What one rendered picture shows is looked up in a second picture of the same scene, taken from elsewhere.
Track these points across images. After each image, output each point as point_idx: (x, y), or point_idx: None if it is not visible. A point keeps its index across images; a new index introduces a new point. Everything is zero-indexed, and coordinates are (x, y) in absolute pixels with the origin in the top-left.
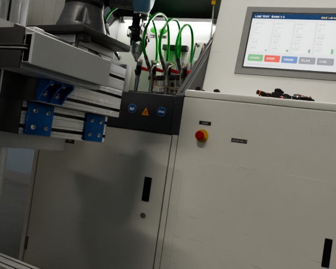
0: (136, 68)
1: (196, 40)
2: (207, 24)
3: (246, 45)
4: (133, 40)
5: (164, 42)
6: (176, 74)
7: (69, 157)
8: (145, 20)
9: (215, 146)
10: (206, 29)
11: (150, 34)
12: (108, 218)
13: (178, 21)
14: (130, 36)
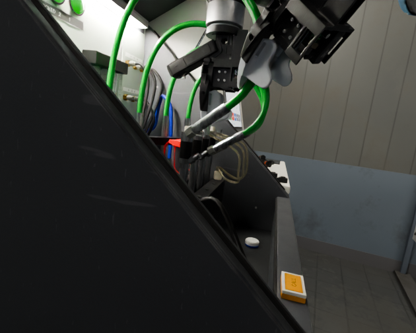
0: (189, 149)
1: (125, 53)
2: (137, 25)
3: (226, 99)
4: (209, 86)
5: (80, 39)
6: (170, 138)
7: None
8: (215, 39)
9: None
10: (133, 33)
11: (47, 1)
12: None
13: (114, 0)
14: (234, 87)
